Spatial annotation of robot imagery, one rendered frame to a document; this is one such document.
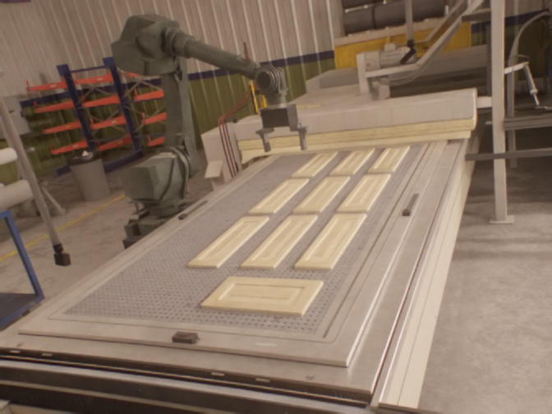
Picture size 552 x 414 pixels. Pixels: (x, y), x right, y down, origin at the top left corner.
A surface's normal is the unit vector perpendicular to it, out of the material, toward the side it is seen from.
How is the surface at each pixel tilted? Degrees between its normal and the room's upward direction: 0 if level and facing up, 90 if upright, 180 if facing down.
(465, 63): 90
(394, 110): 90
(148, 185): 90
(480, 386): 0
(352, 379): 0
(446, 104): 90
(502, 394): 0
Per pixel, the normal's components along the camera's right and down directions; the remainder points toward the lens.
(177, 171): 0.86, 0.02
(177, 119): -0.47, 0.22
